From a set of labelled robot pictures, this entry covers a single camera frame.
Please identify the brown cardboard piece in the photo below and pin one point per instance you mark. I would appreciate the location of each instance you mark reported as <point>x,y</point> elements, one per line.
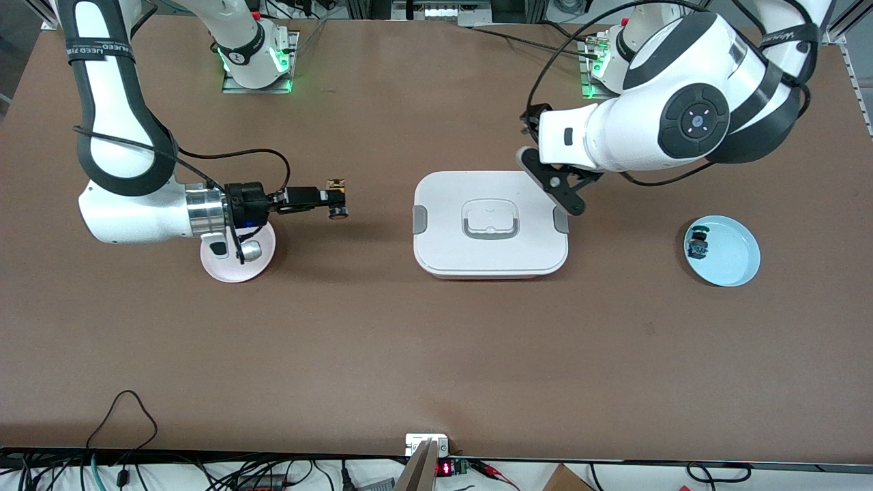
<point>565,481</point>

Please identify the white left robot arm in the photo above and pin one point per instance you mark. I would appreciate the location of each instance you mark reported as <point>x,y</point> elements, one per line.
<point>648,129</point>

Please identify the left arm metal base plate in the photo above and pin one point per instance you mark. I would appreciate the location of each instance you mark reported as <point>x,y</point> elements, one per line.
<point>585,82</point>

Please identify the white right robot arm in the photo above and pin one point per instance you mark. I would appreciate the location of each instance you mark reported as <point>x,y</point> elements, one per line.
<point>129,211</point>

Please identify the red digit display module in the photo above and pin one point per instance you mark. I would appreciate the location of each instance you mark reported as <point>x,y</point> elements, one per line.
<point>445,468</point>

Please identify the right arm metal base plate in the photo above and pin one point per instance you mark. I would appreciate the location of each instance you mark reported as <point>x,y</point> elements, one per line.
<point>292,41</point>

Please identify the small white box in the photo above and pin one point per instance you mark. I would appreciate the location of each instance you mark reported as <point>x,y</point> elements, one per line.
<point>416,443</point>

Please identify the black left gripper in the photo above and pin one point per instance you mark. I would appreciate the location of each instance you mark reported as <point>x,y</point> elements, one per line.
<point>532,119</point>

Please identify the white lidded lunch box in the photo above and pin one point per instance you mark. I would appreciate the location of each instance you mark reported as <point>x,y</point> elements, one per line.
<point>491,259</point>

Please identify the wooden slat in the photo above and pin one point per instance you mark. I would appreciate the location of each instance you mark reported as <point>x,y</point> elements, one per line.
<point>419,474</point>

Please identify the pink plate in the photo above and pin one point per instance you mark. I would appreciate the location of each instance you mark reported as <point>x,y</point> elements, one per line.
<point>232,273</point>

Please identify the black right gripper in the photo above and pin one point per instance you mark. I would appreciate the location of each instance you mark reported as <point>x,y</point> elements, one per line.
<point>247,203</point>

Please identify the small blue black part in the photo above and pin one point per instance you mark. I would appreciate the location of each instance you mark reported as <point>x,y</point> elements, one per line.
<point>697,247</point>

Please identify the light blue plate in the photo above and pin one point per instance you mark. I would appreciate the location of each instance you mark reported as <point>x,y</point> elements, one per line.
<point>733,256</point>

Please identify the red clip lead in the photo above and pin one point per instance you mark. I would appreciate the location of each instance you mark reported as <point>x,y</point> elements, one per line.
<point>487,468</point>

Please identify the orange push button switch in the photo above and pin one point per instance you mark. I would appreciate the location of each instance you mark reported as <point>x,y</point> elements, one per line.
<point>337,199</point>

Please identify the silver labelled equipment box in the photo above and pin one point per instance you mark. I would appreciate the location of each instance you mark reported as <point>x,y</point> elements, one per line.
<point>443,10</point>

